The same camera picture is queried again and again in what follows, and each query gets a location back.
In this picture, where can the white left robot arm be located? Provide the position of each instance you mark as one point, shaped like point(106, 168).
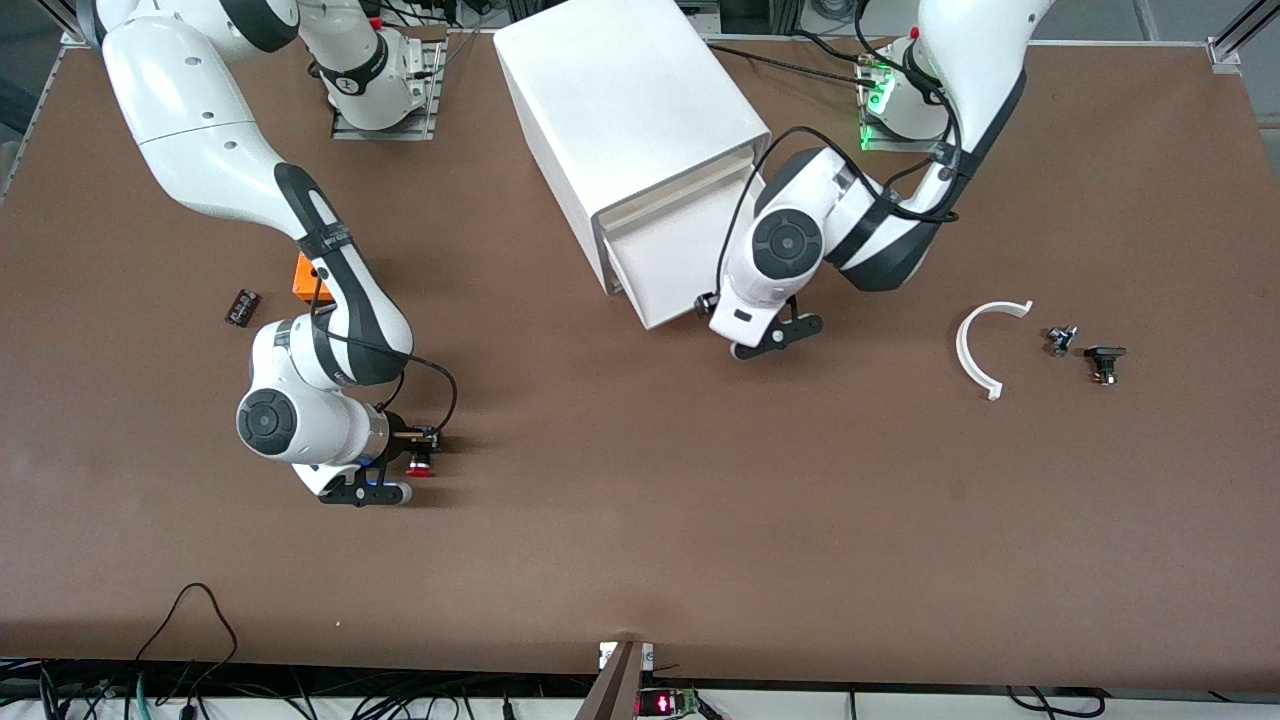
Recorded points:
point(975, 40)

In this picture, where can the circuit board with red light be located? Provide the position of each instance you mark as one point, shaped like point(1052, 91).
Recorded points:
point(668, 703)

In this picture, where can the small grey metal part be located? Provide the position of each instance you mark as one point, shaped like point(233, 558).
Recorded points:
point(1060, 340)

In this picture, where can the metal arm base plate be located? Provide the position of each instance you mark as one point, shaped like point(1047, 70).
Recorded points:
point(385, 132)
point(915, 145)

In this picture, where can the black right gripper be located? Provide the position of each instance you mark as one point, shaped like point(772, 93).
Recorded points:
point(399, 433)

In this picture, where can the small black brass part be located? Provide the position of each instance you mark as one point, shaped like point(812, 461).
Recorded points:
point(1105, 357)

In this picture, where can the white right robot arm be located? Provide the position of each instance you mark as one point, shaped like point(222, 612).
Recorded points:
point(200, 130)

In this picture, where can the white curved plastic piece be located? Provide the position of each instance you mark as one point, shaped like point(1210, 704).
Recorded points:
point(961, 350)

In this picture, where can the red push button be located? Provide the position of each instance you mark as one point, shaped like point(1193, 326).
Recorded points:
point(421, 468)

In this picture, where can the orange switch box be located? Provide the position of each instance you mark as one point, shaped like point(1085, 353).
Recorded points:
point(303, 280)

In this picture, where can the aluminium frame profile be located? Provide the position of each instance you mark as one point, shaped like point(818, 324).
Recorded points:
point(70, 25)
point(1240, 40)

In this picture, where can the brown camera post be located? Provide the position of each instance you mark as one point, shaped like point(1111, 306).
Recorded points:
point(612, 690)

